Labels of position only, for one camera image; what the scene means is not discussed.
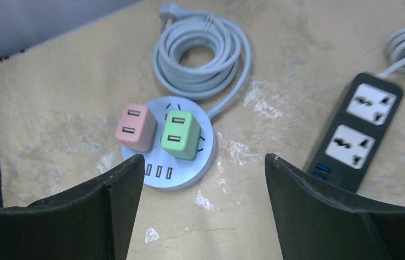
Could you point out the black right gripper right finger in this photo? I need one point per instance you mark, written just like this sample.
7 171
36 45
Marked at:
318 220

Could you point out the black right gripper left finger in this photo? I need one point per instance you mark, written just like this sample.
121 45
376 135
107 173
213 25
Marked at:
92 220

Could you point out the light blue round socket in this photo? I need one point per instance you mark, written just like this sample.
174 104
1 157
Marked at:
164 171

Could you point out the black strip with pink plugs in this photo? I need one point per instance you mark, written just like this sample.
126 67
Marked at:
354 131

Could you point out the pink plug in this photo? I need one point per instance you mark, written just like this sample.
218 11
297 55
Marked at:
136 127

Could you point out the green plug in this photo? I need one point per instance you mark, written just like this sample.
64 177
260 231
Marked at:
181 134

